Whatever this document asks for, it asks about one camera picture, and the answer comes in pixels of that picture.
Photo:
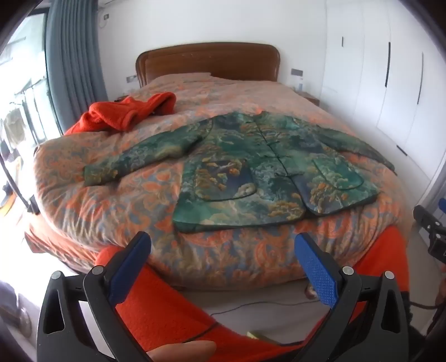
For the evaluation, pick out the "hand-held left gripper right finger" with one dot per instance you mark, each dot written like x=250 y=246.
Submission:
x=319 y=275

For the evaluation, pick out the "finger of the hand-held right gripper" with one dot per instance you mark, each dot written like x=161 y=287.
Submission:
x=427 y=221

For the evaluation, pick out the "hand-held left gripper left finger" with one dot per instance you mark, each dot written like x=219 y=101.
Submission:
x=128 y=273

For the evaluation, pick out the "green printed jacket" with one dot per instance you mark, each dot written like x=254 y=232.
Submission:
x=271 y=188

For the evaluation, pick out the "person's left hand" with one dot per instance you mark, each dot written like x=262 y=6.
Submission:
x=181 y=351

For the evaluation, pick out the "bed with floral orange quilt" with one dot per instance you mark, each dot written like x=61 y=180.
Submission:
x=122 y=209

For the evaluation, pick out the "black stand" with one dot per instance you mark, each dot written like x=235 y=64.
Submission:
x=21 y=195

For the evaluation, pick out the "white wardrobe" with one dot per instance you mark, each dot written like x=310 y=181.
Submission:
x=393 y=69

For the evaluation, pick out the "orange red knitted garment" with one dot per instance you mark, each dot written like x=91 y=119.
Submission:
x=115 y=115

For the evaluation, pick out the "clear bottle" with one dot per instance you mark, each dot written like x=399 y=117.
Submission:
x=300 y=85

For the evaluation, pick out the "grey curtain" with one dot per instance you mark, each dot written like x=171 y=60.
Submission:
x=75 y=69

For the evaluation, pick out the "wooden headboard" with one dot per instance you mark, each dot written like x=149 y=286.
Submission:
x=209 y=61

